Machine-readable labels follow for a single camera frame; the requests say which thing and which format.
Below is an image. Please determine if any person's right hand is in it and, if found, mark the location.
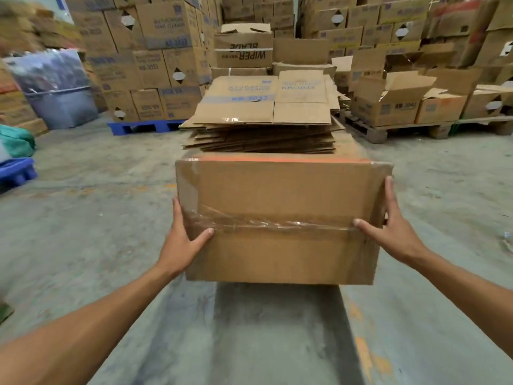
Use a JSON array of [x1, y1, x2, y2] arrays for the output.
[[353, 176, 429, 267]]

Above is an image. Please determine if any low blue plastic pallet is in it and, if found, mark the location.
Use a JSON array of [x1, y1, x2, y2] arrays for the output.
[[0, 157, 38, 193]]

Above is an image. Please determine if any person's left forearm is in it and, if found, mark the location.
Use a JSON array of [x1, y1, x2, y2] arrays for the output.
[[0, 264, 177, 385]]

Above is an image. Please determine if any large taped cardboard box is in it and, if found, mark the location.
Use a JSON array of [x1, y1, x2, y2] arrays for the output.
[[175, 134, 394, 286]]

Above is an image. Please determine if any wooden pallet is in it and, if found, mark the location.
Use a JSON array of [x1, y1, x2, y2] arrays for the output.
[[341, 110, 457, 144]]

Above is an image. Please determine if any cardboard box with black print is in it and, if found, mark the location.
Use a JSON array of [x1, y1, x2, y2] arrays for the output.
[[213, 23, 274, 69]]

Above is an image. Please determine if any blurred stack of brown boxes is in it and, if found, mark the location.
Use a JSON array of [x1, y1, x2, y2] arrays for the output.
[[0, 0, 87, 137]]

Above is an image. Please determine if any stack of flattened cardboard sheets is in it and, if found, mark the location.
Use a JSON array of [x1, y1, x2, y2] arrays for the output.
[[179, 70, 351, 154]]

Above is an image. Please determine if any plastic wrapped grey bin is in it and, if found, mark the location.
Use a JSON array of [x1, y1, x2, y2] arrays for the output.
[[5, 49, 99, 130]]

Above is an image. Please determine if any wall of stacked cardboard boxes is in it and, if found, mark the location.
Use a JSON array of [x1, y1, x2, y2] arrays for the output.
[[64, 0, 222, 123]]

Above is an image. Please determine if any person's left hand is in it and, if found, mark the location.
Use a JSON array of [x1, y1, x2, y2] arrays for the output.
[[157, 197, 215, 279]]

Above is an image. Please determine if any small open cardboard box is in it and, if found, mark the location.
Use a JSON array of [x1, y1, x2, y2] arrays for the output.
[[414, 88, 468, 125]]

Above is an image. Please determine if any person's right forearm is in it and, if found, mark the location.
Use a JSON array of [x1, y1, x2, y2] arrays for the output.
[[413, 246, 513, 359]]

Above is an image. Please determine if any pile of stacked cardboard cartons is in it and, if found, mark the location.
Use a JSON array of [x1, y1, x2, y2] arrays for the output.
[[298, 0, 513, 76]]

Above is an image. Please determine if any green bag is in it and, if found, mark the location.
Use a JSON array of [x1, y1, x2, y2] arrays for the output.
[[0, 124, 37, 160]]

